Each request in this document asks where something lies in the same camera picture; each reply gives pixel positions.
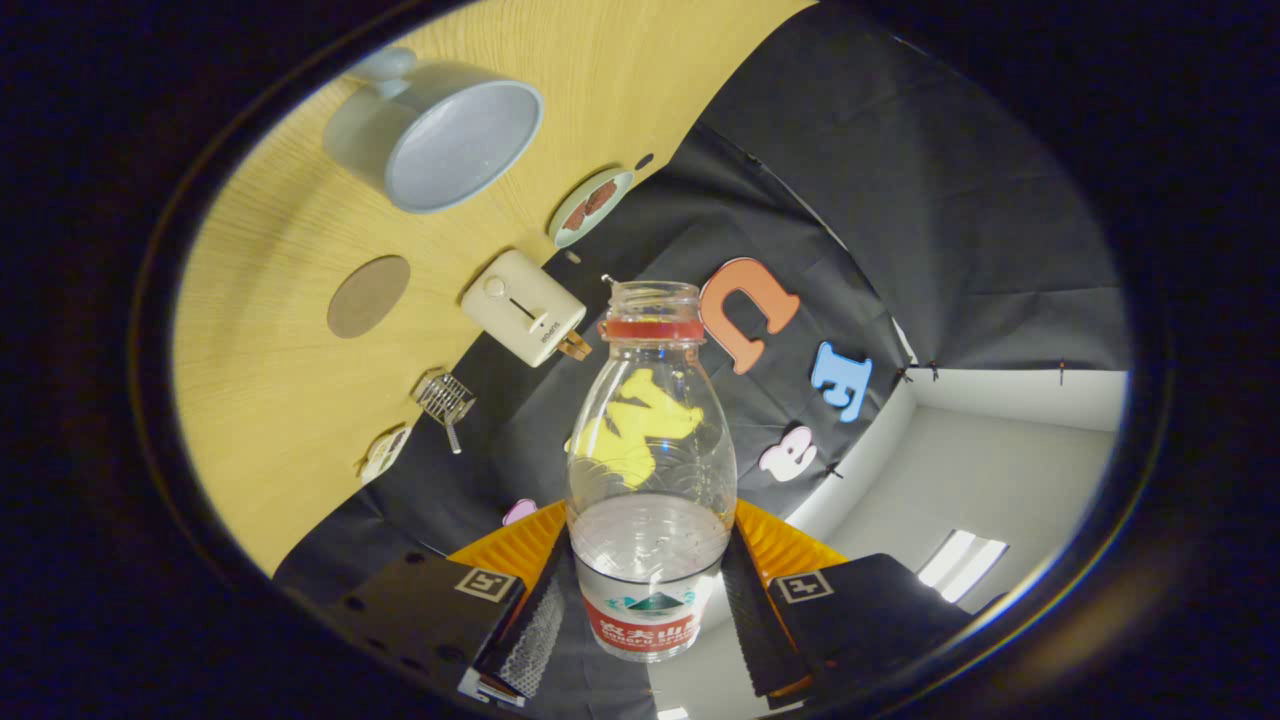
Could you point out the pale grey cup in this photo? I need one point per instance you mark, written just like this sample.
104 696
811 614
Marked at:
450 150

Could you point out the brown meat piece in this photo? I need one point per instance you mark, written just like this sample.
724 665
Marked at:
602 195
576 216

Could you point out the wooden table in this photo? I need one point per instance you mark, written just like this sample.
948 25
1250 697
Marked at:
280 400

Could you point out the clear plastic bottle red label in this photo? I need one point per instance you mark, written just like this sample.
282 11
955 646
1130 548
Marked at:
650 470

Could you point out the white toaster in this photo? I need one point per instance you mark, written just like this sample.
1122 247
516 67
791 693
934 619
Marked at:
520 300

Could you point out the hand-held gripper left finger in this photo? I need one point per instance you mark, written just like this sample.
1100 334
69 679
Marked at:
535 630

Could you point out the round brown coaster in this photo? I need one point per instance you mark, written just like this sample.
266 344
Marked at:
368 297

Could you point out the metal utensil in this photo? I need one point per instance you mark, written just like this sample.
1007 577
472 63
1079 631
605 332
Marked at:
453 438

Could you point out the pale green plate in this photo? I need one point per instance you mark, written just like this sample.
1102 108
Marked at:
565 235

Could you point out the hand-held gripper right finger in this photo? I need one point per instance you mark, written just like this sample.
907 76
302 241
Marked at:
755 630

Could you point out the brown toast slice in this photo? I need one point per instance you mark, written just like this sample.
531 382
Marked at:
576 347

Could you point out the large ceiling light panel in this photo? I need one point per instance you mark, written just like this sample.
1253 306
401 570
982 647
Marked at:
962 565

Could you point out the white divided seasoning dish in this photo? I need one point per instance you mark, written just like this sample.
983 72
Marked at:
385 455

